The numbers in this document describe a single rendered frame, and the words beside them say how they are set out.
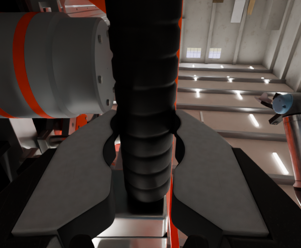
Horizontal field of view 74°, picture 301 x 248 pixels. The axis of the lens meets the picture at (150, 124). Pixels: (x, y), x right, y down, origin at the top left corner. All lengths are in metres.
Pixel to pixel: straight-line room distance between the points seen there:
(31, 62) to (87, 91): 0.06
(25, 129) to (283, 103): 0.83
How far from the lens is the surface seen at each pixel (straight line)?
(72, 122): 0.55
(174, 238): 3.02
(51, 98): 0.26
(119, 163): 0.27
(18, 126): 0.38
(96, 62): 0.24
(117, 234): 0.17
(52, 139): 0.42
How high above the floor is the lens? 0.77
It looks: 31 degrees up
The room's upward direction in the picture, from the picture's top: 180 degrees clockwise
